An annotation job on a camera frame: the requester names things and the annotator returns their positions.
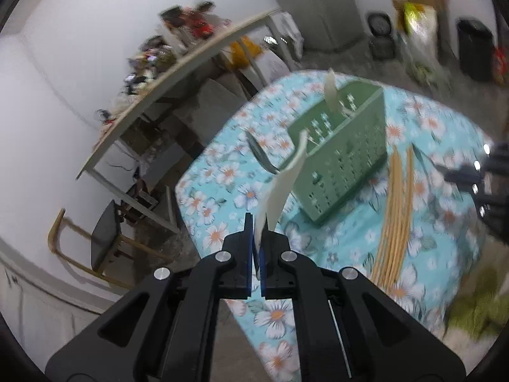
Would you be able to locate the bundle of wooden chopsticks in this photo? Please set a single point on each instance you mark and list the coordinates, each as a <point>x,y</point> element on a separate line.
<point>391,223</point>

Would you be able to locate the cream soup spoon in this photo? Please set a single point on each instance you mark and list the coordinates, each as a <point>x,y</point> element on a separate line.
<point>331,91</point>

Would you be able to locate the yellow white rice bag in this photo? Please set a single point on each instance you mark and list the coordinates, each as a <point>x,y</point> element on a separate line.
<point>419,24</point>

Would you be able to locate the wooden chair black seat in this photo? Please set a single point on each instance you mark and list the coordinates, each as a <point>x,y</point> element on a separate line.
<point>103,234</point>

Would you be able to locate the white panel door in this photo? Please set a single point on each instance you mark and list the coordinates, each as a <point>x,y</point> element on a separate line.
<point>39,318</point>

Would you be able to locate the white rice paddle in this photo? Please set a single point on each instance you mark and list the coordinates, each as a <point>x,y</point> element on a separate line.
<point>278,195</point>

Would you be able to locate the grey wooden table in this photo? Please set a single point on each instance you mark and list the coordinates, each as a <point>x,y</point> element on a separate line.
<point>159,83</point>

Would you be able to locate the green shaggy rug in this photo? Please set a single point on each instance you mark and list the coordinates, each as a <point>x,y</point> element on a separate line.
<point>477,310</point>

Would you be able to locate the plastic bag of greens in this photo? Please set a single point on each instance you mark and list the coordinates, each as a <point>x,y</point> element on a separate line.
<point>427,67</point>

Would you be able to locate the black rice cooker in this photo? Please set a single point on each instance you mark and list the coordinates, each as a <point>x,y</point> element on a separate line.
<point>381,36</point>

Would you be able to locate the green plastic utensil holder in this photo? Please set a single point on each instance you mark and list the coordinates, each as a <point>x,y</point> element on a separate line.
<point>346,167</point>

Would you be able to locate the black trash bin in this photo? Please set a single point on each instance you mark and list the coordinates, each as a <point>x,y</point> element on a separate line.
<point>475,51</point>

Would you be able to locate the white leaning board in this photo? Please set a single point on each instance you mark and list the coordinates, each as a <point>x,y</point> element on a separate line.
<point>288,32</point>

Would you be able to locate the metal spoon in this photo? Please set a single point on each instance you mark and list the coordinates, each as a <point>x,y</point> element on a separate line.
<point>255,147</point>

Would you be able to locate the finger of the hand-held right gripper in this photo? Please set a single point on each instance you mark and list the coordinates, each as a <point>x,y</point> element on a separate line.
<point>465,170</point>
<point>491,207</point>

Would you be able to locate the yellow plastic bag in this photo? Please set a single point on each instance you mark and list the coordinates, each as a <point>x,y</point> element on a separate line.
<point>244,51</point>

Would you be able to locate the red snack packet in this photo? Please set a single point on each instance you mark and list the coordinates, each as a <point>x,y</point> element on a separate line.
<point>500,65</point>

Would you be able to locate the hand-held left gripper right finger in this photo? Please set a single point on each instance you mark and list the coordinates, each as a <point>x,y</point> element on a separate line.
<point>264,270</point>

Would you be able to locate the floral blue blanket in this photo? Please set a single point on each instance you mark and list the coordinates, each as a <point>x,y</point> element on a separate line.
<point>222,191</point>

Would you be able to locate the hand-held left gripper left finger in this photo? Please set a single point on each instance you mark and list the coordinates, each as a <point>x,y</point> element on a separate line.
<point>248,246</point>

